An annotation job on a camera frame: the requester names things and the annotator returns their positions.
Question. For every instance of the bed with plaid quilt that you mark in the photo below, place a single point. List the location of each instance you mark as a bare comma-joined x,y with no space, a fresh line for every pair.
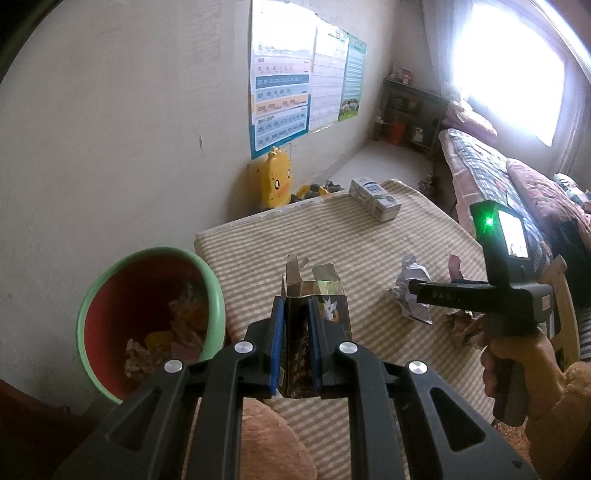
479,173

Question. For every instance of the checkered beige table cloth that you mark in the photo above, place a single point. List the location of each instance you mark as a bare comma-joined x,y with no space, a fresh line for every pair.
249,256

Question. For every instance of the white paper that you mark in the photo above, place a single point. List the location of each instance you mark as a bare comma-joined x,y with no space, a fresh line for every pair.
411,308

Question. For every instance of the wooden chair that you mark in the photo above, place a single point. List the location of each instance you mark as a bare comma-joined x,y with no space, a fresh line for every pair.
563,329

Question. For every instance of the white milk carton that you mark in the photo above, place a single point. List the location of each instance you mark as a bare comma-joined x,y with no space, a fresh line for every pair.
375,199

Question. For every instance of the dark shelf unit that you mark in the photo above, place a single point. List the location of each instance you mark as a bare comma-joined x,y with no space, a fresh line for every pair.
409,116

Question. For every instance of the window with curtain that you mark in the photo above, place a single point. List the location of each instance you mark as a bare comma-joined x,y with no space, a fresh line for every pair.
510,57

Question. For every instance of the dark gold carton box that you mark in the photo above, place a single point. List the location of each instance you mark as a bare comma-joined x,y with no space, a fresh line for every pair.
309,332

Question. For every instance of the green red trash bin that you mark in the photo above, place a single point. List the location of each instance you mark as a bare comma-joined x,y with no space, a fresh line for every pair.
129,301

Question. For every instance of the shiny pink foil bag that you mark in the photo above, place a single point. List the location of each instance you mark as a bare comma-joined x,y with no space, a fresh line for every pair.
466,325

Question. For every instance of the green wall poster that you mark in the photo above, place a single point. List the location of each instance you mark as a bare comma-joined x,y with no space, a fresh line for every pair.
353,79

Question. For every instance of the pink fuzzy knee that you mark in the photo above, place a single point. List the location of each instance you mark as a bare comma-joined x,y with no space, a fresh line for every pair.
269,448

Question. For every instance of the right hand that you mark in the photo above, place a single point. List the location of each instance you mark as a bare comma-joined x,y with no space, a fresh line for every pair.
545,382

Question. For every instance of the white chart wall poster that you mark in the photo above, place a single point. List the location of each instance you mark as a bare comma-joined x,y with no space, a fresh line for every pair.
328,72

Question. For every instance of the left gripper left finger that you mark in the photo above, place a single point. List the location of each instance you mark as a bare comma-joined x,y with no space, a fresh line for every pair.
185,421

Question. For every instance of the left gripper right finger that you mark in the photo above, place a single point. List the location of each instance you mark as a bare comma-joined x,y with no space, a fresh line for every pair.
405,421

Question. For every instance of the yellow duck potty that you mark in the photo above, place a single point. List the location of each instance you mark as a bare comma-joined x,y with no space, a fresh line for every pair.
274,178

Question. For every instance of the pinyin wall poster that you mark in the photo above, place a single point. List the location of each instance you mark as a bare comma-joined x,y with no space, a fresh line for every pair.
282,47

